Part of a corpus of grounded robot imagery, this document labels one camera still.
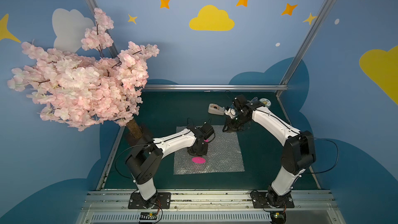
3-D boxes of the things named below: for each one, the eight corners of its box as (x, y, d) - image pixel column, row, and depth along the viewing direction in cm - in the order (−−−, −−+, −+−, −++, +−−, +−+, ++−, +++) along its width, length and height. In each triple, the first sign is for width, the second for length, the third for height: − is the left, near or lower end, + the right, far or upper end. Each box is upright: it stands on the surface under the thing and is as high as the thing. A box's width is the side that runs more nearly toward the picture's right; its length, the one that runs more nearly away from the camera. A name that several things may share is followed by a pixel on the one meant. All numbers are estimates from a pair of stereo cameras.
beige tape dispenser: (206, 112, 113) (207, 107, 108) (209, 107, 116) (209, 102, 112) (223, 117, 110) (224, 113, 106) (225, 112, 113) (226, 107, 109)
